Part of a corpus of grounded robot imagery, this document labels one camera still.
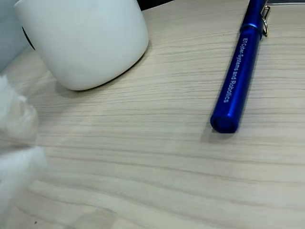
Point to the blue metal pen gold clip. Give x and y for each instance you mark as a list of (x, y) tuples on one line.
[(240, 71)]

